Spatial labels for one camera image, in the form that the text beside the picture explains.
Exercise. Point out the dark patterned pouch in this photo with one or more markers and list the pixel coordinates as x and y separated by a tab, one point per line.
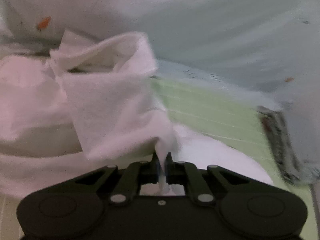
277	134

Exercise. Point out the carrot print light quilt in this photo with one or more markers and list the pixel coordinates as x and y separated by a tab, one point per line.
265	51

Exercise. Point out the green grid bed sheet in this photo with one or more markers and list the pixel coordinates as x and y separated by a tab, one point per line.
212	114

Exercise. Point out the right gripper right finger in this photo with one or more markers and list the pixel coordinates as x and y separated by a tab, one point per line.
200	186

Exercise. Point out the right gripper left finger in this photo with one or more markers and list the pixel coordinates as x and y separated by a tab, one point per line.
134	176

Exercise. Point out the white trousers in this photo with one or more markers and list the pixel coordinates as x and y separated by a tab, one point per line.
89	105

